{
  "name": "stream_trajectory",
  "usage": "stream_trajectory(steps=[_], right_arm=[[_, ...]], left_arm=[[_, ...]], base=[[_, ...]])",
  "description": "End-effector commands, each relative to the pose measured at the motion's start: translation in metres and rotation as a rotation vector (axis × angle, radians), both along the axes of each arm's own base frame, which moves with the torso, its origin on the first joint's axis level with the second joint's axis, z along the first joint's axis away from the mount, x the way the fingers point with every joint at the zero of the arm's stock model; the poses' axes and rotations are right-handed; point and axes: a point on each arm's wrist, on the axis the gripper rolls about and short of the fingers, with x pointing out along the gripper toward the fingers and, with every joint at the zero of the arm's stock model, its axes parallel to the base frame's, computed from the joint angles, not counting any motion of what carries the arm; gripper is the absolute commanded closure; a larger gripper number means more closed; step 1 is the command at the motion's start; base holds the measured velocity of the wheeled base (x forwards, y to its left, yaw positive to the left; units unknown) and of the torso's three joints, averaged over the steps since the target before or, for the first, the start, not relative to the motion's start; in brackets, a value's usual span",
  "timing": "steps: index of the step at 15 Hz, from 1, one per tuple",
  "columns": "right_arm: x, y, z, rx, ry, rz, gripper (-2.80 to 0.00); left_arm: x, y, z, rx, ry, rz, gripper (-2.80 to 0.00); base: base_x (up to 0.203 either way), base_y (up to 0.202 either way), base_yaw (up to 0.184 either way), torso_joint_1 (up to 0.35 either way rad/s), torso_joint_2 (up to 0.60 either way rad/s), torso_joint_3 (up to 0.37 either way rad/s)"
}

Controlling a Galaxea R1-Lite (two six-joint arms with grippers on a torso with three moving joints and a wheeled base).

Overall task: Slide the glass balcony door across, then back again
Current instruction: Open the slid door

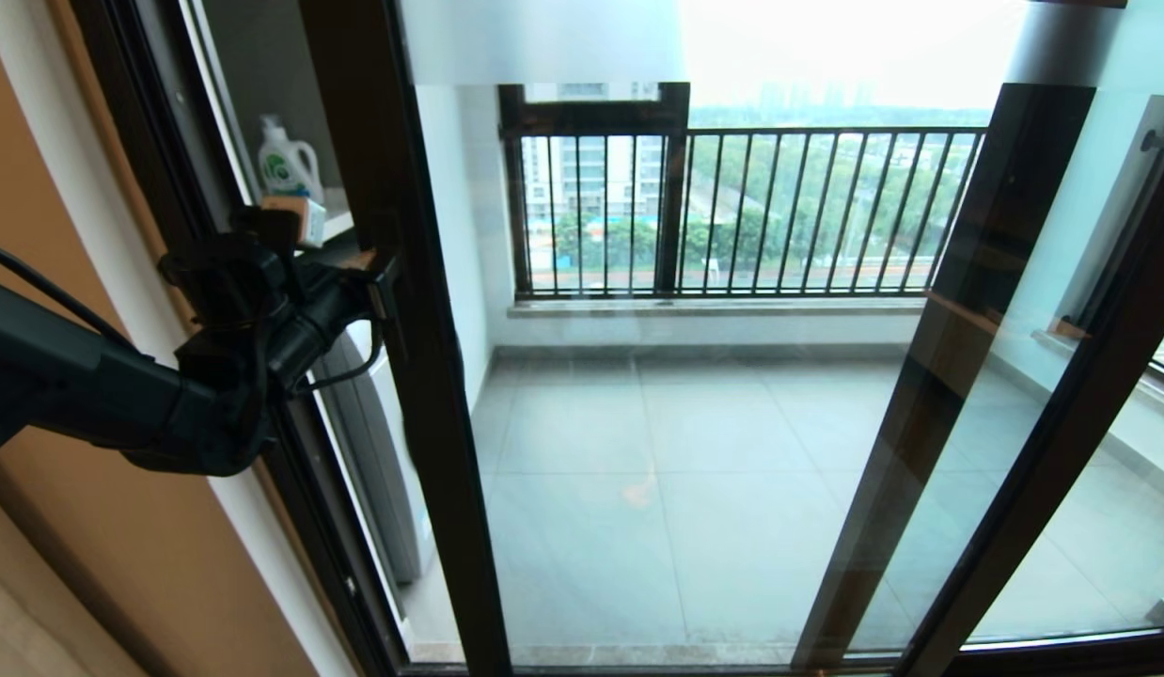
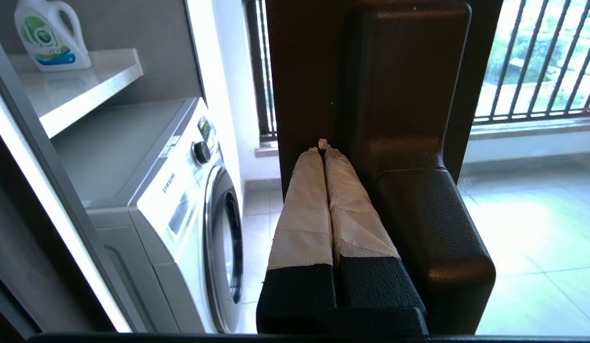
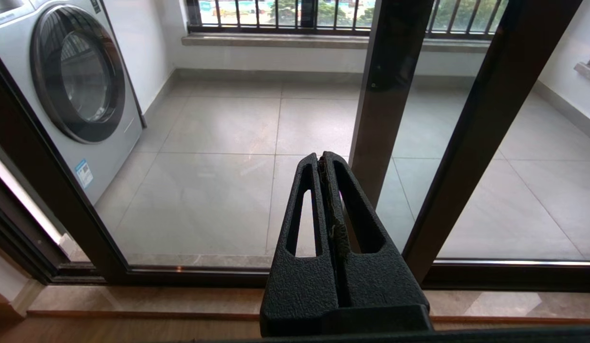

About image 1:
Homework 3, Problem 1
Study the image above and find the dark framed sliding glass door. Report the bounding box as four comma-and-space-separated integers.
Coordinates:
298, 0, 1164, 677

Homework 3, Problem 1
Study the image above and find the white stone shelf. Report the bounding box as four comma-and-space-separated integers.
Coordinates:
321, 188, 354, 242

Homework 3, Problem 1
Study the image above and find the white detergent bottle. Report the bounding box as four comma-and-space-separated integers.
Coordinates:
256, 115, 323, 203

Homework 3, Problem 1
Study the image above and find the white front-load washing machine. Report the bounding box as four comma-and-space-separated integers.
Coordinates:
314, 320, 434, 584

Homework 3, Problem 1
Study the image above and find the frosted white glass sticker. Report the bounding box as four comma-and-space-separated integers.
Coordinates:
399, 0, 1128, 87

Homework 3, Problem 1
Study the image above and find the grey stone window sill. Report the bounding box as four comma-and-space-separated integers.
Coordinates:
507, 294, 926, 321

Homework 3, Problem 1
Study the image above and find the black metal balcony railing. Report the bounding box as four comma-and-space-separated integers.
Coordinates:
500, 125, 989, 300

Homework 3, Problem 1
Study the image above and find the black side balcony railing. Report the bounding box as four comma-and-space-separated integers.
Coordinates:
1062, 94, 1164, 386

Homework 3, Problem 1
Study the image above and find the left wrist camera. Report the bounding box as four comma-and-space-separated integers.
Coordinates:
260, 195, 327, 248

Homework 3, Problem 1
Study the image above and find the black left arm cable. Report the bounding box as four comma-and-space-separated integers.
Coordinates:
0, 242, 387, 394

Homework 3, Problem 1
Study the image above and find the dark outer door frame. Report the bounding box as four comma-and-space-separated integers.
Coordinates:
70, 0, 1164, 677

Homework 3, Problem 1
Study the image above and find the dark window frame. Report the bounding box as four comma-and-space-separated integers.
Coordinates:
497, 83, 691, 298

